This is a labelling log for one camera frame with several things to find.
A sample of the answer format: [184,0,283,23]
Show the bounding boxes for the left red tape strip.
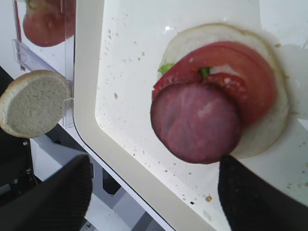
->
[13,0,22,61]

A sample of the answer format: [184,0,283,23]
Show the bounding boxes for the left bun half standing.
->
[0,70,71,139]

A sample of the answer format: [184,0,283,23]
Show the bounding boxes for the left standing tomato slice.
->
[23,0,76,47]

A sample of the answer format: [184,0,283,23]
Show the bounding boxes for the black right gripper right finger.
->
[218,155,308,231]

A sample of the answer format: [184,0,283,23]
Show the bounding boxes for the cream plastic serving tray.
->
[74,0,308,231]

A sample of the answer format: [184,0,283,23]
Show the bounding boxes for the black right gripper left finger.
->
[0,154,92,231]

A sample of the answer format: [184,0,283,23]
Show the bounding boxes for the tomato slice on bun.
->
[152,42,277,127]

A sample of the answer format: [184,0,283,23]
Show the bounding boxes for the round meat patty slice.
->
[150,83,242,164]

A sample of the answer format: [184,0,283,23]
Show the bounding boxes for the left clear acrylic divider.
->
[60,0,76,128]

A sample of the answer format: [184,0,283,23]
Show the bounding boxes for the bottom bun slice on tray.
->
[159,23,289,158]

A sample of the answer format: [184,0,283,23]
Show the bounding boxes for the green lettuce leaves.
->
[158,63,210,79]

